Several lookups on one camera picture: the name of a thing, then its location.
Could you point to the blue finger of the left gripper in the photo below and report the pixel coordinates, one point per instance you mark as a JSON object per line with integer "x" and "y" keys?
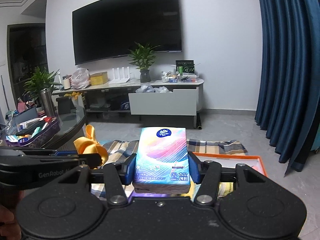
{"x": 66, "y": 153}

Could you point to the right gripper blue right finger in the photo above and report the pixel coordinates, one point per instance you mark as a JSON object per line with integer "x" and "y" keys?
{"x": 195, "y": 167}

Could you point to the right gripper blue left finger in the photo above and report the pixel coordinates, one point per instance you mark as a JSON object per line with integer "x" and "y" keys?
{"x": 130, "y": 168}

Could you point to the orange yellow cloth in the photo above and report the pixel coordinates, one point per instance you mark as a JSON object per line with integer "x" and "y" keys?
{"x": 88, "y": 144}

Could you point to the colourful tissue pack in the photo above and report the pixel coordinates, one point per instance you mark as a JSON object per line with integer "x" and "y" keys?
{"x": 162, "y": 165}

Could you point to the person's left hand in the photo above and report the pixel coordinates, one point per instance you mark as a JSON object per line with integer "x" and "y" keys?
{"x": 10, "y": 228}

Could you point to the plaid blanket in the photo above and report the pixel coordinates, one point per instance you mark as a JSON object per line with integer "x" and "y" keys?
{"x": 119, "y": 150}

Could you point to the purple tray of items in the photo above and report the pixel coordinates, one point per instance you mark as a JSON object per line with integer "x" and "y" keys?
{"x": 36, "y": 135}

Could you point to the orange white box lid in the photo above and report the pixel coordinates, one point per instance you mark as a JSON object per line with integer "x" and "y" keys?
{"x": 230, "y": 160}

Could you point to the round black glass table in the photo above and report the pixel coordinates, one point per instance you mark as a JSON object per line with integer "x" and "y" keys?
{"x": 72, "y": 126}

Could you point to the steel thermos bottle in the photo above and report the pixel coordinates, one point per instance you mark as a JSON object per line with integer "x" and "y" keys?
{"x": 47, "y": 102}

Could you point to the white tv cabinet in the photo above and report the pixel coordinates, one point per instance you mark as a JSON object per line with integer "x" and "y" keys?
{"x": 182, "y": 99}

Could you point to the potted plant on table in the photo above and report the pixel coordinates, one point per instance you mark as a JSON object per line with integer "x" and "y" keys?
{"x": 41, "y": 79}

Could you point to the pink plastic bag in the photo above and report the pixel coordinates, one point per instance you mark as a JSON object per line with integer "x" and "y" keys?
{"x": 80, "y": 79}

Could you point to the yellow box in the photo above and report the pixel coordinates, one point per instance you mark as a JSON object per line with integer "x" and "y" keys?
{"x": 99, "y": 78}

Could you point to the white wifi router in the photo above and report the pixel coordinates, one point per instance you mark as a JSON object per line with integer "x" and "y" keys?
{"x": 120, "y": 75}

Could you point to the black green display box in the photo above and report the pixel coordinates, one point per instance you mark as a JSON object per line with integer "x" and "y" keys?
{"x": 185, "y": 66}

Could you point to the blue curtain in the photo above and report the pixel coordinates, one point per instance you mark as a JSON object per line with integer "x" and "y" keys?
{"x": 288, "y": 103}

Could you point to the potted plant on cabinet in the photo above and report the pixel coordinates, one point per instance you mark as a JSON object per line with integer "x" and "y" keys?
{"x": 143, "y": 57}

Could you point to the teal suitcase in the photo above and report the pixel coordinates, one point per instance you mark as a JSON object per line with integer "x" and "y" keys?
{"x": 316, "y": 143}

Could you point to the large black television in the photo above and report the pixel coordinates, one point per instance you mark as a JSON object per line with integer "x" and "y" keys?
{"x": 113, "y": 28}

